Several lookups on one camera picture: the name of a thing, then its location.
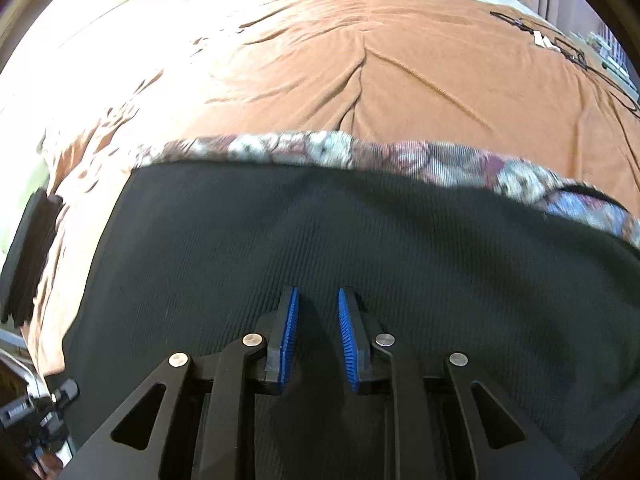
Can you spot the black pants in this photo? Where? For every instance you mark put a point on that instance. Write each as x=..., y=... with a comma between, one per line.
x=400, y=240

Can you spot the bed with brown duvet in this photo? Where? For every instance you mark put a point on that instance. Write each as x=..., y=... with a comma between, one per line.
x=300, y=60

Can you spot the cream nightstand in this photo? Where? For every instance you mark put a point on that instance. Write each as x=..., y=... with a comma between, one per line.
x=600, y=55

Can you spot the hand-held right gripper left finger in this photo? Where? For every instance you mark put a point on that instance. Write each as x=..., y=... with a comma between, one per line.
x=290, y=335

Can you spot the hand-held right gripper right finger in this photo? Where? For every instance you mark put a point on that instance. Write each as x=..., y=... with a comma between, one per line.
x=350, y=340

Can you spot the white charger adapter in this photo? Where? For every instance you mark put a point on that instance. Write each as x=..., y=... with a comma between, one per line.
x=545, y=41

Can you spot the patterned floral blanket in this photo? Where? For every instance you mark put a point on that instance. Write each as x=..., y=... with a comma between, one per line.
x=325, y=147

